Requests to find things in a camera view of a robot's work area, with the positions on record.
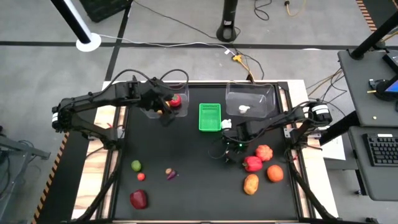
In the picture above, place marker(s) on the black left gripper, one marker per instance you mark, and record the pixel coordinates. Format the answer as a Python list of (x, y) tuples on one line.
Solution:
[(152, 93)]

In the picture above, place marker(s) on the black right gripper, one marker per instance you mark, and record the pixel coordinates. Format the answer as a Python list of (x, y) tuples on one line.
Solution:
[(236, 133)]

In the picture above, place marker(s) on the red bell pepper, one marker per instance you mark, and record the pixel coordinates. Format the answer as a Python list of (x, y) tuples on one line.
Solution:
[(253, 164)]

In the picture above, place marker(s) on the large white garlic bulb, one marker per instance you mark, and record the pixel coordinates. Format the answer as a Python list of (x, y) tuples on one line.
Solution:
[(226, 124)]

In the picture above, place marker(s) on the orange fruit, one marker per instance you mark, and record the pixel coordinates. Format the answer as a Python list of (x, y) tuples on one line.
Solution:
[(275, 173)]

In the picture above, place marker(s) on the small white garlic bulb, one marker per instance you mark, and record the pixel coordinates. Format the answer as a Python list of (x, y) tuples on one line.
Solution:
[(243, 109)]

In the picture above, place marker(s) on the green lime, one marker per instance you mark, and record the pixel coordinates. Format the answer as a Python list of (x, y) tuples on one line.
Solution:
[(136, 165)]

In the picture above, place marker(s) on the small purple eggplant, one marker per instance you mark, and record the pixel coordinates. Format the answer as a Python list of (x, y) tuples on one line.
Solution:
[(172, 176)]

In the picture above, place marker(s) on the small red tomato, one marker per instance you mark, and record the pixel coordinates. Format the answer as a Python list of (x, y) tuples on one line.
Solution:
[(141, 177)]

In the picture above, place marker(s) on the dark red fruit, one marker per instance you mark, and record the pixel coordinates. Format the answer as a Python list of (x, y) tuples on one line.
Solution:
[(138, 199)]

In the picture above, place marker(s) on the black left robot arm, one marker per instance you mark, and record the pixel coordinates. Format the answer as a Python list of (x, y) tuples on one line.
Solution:
[(93, 99)]

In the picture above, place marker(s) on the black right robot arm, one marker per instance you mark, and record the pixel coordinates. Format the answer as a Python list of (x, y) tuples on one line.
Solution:
[(280, 119)]

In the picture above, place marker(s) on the clear plastic bin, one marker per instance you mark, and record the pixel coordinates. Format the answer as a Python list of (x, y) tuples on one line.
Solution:
[(184, 112), (264, 93)]

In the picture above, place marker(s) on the green plastic basket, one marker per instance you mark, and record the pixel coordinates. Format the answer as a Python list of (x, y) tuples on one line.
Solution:
[(210, 119)]

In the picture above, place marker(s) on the white floor stand pole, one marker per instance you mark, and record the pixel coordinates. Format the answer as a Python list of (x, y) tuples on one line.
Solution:
[(88, 43)]

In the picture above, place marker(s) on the black floor mat striped edge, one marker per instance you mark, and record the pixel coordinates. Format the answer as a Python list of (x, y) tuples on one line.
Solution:
[(62, 186)]

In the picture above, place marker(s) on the dark crate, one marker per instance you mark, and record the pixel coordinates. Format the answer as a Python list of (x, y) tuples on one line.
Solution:
[(102, 9)]

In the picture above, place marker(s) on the grey desk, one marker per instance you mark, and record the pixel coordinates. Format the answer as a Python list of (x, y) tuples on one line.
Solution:
[(379, 183), (360, 93)]

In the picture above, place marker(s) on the grey metal cart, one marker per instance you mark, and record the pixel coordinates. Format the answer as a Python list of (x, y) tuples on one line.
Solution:
[(25, 148)]

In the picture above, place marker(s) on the black keyboard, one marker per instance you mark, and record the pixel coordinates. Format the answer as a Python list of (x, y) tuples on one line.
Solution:
[(384, 151)]

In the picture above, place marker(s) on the black round desk device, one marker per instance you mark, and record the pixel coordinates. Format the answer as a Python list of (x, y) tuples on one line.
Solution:
[(384, 90)]

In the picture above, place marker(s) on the black diagonal pole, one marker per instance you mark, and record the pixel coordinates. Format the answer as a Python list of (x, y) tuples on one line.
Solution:
[(373, 37)]

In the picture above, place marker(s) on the dark laptop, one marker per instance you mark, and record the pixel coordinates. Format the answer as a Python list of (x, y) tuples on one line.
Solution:
[(392, 60)]

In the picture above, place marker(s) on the black table frame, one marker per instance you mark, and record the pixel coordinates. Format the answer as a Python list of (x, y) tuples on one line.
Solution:
[(285, 96)]

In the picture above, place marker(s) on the black floor post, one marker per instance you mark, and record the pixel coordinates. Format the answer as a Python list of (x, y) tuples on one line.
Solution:
[(228, 15)]

